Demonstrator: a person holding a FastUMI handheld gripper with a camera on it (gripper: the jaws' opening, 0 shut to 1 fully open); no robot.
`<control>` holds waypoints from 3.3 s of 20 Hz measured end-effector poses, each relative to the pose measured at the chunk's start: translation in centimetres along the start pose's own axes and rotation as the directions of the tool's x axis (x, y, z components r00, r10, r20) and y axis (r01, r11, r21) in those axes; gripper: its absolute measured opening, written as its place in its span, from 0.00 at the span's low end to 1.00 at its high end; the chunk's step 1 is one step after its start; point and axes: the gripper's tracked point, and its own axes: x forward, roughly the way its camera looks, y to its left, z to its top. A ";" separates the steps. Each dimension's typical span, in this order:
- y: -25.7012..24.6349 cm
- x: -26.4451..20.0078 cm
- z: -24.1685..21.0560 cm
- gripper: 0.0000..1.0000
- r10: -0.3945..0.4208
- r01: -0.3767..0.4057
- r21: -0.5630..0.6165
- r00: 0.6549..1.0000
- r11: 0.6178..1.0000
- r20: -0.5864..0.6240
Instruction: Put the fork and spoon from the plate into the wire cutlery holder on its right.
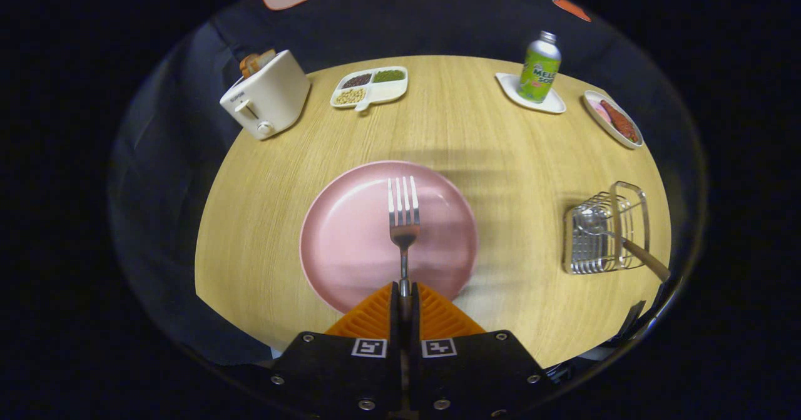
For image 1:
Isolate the green soda bottle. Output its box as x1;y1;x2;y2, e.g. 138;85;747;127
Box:
517;31;562;104

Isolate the white toaster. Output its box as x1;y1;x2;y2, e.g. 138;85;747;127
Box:
220;49;312;141

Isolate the white square coaster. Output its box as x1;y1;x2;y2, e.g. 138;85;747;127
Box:
495;73;567;115

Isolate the metal spoon wooden handle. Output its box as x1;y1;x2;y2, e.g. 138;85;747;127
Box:
574;207;671;282

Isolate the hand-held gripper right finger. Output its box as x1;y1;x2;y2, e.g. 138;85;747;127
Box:
408;282;554;419

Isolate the metal wire cutlery rack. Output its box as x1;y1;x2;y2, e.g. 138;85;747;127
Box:
563;181;651;275

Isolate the pink round plate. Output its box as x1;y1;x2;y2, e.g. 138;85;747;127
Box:
299;160;480;314

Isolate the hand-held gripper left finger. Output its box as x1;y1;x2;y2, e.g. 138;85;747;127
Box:
269;282;404;419

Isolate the brown meat piece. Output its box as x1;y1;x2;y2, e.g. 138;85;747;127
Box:
599;99;639;143

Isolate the white oval food plate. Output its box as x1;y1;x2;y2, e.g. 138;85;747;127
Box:
583;90;645;150

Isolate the white divided snack dish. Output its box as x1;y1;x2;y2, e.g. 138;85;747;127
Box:
330;66;409;113

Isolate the metal fork wooden handle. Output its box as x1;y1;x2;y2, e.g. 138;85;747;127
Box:
387;177;421;320

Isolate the black plastic bracket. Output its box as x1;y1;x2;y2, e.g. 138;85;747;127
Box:
616;300;646;346

